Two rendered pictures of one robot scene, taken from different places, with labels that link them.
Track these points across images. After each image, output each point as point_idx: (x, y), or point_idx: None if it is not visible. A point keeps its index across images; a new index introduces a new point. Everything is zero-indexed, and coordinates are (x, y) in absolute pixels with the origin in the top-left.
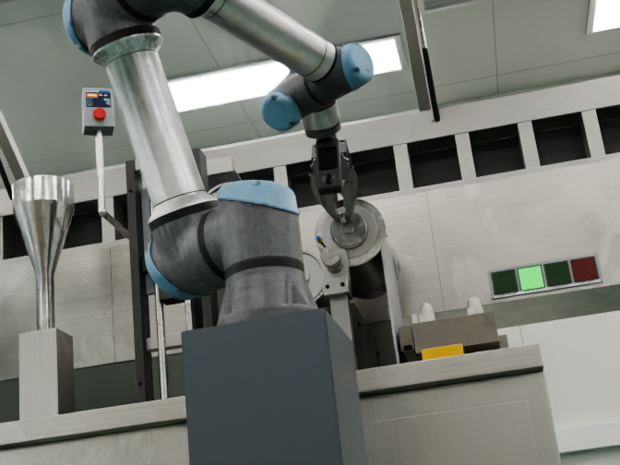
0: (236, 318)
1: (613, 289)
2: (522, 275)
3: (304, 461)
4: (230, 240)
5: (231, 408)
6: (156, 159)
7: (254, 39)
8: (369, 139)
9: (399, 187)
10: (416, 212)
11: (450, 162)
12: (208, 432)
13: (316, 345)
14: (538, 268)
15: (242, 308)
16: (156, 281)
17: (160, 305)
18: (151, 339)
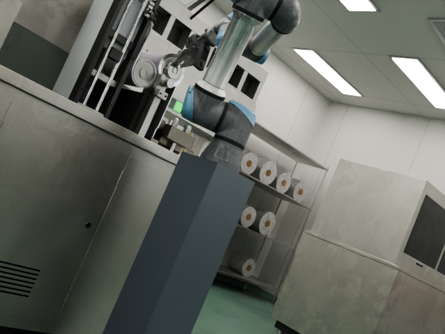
0: (227, 164)
1: (193, 126)
2: (177, 104)
3: (224, 229)
4: (236, 129)
5: (216, 200)
6: (227, 71)
7: (269, 41)
8: (165, 4)
9: (155, 28)
10: (161, 50)
11: (177, 34)
12: (206, 204)
13: (247, 193)
14: (182, 105)
15: (230, 162)
16: (187, 109)
17: (106, 57)
18: (94, 70)
